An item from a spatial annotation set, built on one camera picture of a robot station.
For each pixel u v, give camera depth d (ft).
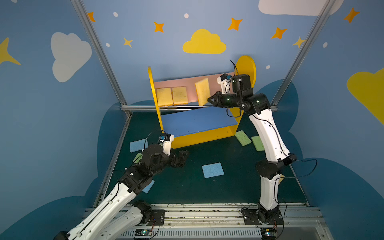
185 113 3.50
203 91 2.21
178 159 2.02
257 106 1.62
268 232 2.35
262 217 2.14
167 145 2.02
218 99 2.02
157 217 2.48
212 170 2.97
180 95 2.31
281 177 1.86
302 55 2.83
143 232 2.32
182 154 1.99
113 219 1.45
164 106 2.22
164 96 2.31
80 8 2.26
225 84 2.08
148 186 2.71
